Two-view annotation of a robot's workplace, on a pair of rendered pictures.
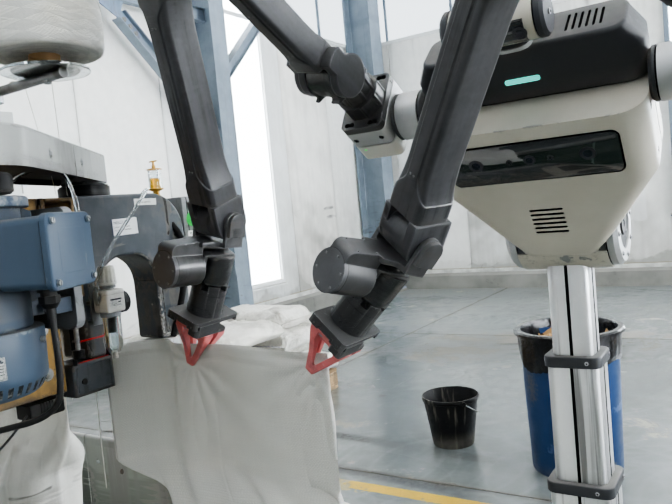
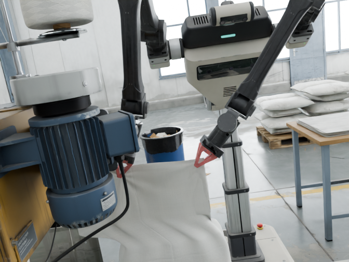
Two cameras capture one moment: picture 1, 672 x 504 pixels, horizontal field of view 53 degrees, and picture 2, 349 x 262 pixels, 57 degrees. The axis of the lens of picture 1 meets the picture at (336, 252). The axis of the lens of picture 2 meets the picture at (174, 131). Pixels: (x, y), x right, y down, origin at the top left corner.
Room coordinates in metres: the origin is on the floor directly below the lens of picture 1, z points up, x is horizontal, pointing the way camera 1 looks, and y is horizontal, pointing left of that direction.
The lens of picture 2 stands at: (0.12, 0.63, 1.42)
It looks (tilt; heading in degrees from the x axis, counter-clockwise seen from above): 13 degrees down; 328
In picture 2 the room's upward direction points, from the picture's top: 8 degrees counter-clockwise
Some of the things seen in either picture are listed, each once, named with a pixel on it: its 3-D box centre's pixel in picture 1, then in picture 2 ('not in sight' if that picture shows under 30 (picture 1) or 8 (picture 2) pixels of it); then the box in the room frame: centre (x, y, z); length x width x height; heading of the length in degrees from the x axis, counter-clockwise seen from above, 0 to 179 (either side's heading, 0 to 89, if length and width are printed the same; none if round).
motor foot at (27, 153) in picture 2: not in sight; (25, 147); (0.85, 0.55, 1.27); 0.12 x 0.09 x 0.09; 147
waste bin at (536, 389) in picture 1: (572, 395); (165, 160); (3.00, -1.02, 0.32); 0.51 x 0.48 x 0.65; 147
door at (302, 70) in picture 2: not in sight; (307, 49); (5.56, -7.45, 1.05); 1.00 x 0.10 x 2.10; 57
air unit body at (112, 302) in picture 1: (111, 311); not in sight; (1.11, 0.38, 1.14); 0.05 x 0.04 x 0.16; 147
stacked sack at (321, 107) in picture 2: not in sight; (330, 105); (2.59, -3.48, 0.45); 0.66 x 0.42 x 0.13; 62
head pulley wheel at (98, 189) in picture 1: (84, 193); not in sight; (1.22, 0.45, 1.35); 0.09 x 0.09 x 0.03
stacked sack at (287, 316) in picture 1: (261, 316); not in sight; (4.73, 0.57, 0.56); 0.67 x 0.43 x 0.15; 57
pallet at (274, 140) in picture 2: not in sight; (304, 131); (2.92, -3.35, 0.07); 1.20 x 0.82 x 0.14; 55
